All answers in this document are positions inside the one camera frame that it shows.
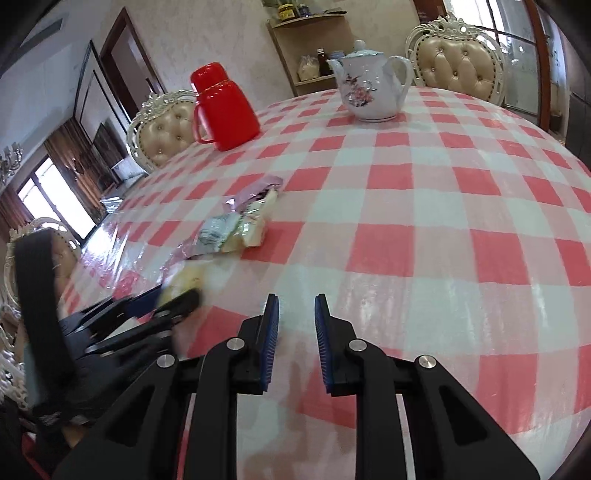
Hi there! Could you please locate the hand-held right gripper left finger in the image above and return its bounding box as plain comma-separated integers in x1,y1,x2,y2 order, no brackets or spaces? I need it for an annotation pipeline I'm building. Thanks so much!
53,293,281,480

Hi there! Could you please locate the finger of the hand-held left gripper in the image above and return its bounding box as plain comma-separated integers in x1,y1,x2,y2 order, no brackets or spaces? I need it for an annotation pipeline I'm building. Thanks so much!
83,288,202,365
60,295,161,336

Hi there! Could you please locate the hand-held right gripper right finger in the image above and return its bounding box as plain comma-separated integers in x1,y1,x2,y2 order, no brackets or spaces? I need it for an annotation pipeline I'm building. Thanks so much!
314,293,541,480

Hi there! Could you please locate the yellow cake packet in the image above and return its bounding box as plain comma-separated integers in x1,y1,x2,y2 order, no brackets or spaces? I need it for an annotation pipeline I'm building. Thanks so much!
158,262,219,311
247,191,279,220
229,215,269,248

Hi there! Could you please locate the person's left forearm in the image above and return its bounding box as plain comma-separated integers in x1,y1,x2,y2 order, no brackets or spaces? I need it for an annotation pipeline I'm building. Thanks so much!
60,422,93,450

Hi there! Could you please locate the person's left hand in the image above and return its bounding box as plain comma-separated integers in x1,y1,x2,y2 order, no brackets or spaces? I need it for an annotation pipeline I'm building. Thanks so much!
39,346,158,424

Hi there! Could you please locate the pink snack packet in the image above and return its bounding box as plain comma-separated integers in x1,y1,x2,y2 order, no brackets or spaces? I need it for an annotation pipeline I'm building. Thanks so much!
161,244,200,278
223,176,284,216

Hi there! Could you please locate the cream tufted ornate chair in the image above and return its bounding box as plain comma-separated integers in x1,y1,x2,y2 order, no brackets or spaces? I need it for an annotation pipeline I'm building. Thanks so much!
405,14,507,108
126,89,200,175
4,217,83,298

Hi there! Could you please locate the pale blue snack packet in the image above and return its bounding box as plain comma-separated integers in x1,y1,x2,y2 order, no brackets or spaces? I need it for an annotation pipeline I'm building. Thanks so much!
193,214,239,257

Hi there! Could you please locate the white television cabinet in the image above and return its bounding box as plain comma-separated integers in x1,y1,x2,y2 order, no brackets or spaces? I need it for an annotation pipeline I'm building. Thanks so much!
99,187,125,215

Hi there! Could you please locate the brown curtain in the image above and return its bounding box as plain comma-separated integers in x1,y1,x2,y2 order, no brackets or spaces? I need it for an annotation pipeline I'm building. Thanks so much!
44,117,108,223

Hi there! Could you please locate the crystal chandelier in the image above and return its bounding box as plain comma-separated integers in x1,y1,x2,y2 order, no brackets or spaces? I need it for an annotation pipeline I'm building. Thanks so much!
0,142,25,186

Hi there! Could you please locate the flat screen television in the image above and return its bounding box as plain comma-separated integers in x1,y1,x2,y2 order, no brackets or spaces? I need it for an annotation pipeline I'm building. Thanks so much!
92,119,129,186

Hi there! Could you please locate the pink white checked tablecloth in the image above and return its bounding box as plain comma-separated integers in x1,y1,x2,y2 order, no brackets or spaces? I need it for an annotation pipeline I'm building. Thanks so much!
60,85,591,480

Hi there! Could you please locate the red thermos jug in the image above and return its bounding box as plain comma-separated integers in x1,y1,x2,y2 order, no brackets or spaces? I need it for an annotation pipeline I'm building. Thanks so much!
190,62,261,152

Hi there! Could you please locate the white floral teapot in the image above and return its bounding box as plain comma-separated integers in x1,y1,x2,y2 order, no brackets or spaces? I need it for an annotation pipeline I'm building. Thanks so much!
326,40,415,123

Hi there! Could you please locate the clear bag of pale food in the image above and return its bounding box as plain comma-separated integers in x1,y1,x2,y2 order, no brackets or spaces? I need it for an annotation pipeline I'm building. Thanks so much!
298,55,321,82

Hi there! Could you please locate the wooden corner shelf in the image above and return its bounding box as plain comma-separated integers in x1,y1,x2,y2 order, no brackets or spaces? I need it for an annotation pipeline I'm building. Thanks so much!
266,12,352,98

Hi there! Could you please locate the wooden glass door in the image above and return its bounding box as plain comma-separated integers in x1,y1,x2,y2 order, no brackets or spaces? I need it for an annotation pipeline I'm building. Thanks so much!
487,0,570,141

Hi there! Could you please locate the wooden door frame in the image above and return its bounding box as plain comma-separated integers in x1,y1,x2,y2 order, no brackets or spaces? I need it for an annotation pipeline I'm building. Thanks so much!
99,6,168,121

